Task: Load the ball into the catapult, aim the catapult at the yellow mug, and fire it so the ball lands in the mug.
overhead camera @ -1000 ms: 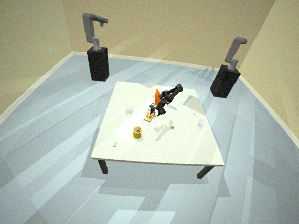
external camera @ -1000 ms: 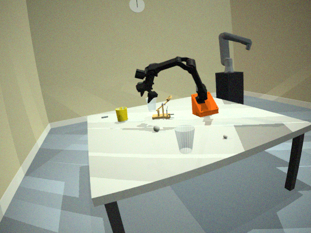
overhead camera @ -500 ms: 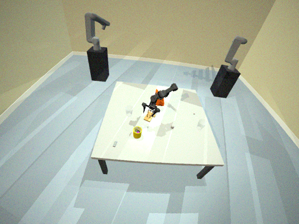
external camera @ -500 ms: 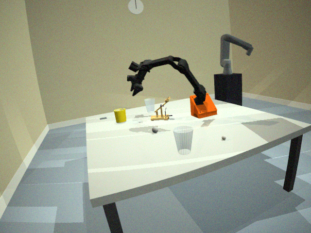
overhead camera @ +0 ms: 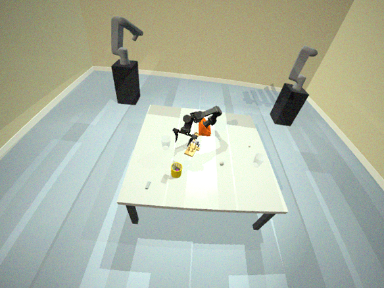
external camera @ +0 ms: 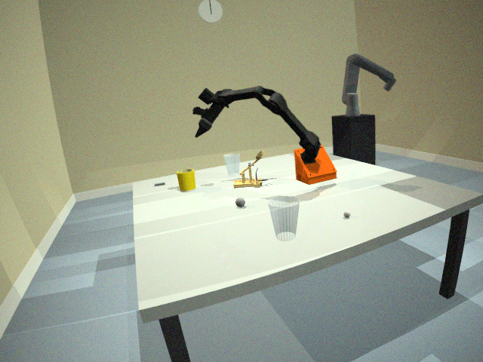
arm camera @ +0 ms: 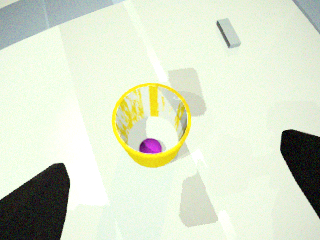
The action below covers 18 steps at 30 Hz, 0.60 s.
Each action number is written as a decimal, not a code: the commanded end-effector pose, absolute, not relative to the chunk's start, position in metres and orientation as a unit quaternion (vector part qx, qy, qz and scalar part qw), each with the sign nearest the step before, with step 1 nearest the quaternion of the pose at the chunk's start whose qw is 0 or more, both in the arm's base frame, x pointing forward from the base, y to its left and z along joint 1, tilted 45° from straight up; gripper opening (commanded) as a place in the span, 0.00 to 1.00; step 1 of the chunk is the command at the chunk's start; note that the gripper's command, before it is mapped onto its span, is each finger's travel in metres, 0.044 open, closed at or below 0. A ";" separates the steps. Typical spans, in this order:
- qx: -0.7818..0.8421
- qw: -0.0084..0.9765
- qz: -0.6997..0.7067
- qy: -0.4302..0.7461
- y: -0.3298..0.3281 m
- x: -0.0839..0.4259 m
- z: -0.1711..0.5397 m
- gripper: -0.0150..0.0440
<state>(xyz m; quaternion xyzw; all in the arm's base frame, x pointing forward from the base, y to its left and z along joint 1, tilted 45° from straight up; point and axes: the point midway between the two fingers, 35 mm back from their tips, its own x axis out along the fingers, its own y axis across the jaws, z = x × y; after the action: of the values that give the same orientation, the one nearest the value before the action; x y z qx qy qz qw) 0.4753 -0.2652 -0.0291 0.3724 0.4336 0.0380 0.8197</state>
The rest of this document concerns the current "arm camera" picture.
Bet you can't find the yellow mug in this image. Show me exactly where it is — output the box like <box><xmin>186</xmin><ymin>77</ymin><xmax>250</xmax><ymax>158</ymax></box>
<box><xmin>112</xmin><ymin>84</ymin><xmax>192</xmax><ymax>168</ymax></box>

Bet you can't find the purple ball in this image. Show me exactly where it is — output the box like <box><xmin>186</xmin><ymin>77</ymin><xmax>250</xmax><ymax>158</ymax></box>
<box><xmin>139</xmin><ymin>137</ymin><xmax>163</xmax><ymax>153</ymax></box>

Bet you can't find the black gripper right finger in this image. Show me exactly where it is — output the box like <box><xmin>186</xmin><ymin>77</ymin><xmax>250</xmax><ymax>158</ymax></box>
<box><xmin>280</xmin><ymin>129</ymin><xmax>320</xmax><ymax>219</ymax></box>

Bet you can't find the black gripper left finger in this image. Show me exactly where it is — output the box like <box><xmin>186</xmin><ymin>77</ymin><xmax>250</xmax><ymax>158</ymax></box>
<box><xmin>0</xmin><ymin>163</ymin><xmax>71</xmax><ymax>240</ymax></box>

